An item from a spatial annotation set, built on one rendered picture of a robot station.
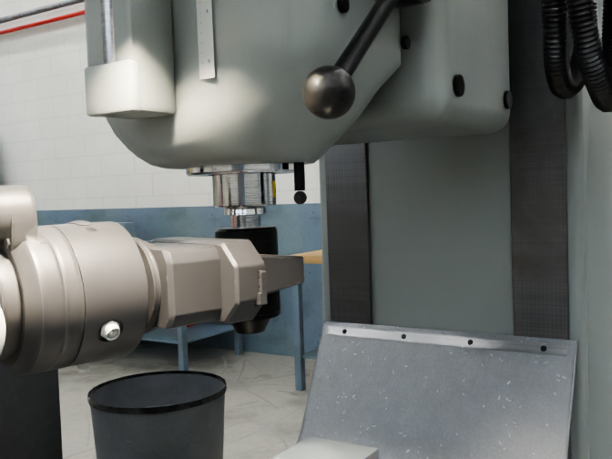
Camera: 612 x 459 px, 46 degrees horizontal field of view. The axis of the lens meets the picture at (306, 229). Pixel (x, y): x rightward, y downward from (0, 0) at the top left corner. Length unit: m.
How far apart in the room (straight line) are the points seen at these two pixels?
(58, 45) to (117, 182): 1.52
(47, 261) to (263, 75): 0.17
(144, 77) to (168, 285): 0.13
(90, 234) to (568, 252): 0.54
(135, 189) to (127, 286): 6.23
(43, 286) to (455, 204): 0.55
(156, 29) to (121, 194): 6.35
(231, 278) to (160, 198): 5.99
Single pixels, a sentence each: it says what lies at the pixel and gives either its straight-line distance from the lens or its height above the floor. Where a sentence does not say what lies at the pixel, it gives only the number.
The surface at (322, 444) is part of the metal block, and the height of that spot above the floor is 1.10.
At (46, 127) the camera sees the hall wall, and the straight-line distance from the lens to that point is 7.60.
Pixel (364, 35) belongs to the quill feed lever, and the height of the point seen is 1.38.
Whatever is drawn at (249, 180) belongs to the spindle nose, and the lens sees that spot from 0.52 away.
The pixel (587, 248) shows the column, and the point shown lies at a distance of 0.84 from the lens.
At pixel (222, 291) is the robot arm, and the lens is 0.48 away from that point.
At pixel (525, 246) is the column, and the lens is 0.83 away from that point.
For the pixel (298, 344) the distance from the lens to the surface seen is 4.71.
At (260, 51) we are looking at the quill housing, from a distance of 0.45.
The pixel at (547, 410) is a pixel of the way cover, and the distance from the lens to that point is 0.82.
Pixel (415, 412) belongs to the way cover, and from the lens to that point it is 0.87.
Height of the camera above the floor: 1.29
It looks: 3 degrees down
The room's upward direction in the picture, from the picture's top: 2 degrees counter-clockwise
